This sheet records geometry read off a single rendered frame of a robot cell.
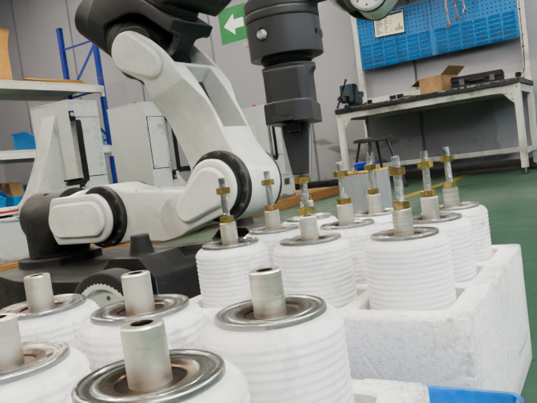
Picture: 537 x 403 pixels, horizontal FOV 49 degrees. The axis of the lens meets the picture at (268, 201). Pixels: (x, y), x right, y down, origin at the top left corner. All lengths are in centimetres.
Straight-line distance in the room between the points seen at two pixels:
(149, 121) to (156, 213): 222
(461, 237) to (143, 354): 53
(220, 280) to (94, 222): 66
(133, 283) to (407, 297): 31
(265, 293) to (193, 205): 79
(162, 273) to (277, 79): 53
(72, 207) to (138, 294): 97
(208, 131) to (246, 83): 579
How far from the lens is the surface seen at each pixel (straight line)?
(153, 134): 350
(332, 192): 503
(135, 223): 135
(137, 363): 30
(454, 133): 595
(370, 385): 46
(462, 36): 585
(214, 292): 76
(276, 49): 68
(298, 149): 70
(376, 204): 93
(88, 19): 141
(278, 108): 66
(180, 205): 119
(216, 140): 118
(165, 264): 113
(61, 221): 146
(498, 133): 587
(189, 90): 120
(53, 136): 317
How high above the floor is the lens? 35
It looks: 4 degrees down
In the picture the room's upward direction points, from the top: 8 degrees counter-clockwise
